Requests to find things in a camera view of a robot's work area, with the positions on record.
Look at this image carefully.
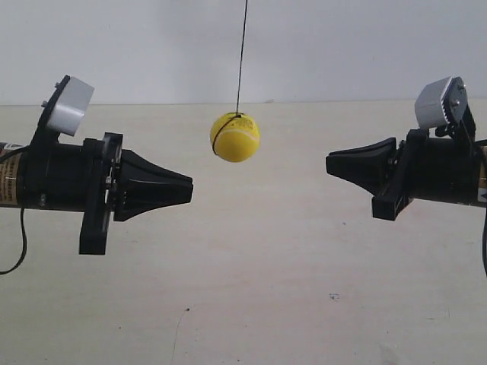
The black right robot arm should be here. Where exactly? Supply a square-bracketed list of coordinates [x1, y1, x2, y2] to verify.
[325, 129, 486, 221]

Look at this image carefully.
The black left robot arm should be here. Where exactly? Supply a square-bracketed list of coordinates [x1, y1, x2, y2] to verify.
[1, 132, 193, 256]

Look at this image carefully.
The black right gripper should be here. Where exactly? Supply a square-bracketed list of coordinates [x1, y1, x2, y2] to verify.
[326, 129, 429, 220]

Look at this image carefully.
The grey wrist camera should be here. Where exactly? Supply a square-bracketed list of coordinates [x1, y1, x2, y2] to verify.
[30, 75, 94, 146]
[414, 76, 476, 140]

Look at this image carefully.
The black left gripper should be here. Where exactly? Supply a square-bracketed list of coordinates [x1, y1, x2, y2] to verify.
[78, 132, 193, 255]

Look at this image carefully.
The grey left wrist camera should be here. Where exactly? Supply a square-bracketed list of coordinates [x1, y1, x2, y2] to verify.
[30, 75, 94, 146]

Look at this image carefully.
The black hanging string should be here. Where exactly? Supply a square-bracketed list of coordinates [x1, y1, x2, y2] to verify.
[234, 0, 249, 115]

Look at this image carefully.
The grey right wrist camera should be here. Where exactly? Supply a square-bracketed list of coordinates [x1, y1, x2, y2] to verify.
[414, 76, 476, 140]

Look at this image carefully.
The yellow tennis ball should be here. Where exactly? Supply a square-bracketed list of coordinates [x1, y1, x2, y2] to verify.
[209, 112, 260, 163]

